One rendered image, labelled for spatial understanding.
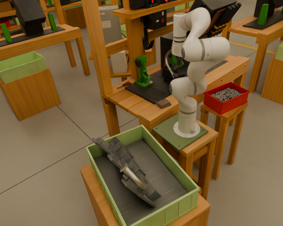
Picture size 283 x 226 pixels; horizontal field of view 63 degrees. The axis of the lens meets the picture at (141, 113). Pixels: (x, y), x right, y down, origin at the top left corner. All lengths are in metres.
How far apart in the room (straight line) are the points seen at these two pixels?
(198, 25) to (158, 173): 0.85
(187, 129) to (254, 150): 1.44
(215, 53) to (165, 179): 0.76
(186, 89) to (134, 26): 0.95
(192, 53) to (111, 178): 0.86
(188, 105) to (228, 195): 1.21
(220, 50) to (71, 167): 2.14
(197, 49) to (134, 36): 1.17
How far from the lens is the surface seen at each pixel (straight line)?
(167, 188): 1.37
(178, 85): 1.41
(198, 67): 1.23
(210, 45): 1.11
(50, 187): 2.70
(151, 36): 2.45
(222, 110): 1.97
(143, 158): 1.52
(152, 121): 1.75
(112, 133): 2.43
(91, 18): 1.91
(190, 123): 1.59
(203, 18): 1.16
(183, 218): 1.35
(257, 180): 2.64
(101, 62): 2.02
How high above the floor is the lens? 1.97
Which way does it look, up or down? 36 degrees down
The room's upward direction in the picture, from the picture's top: 5 degrees counter-clockwise
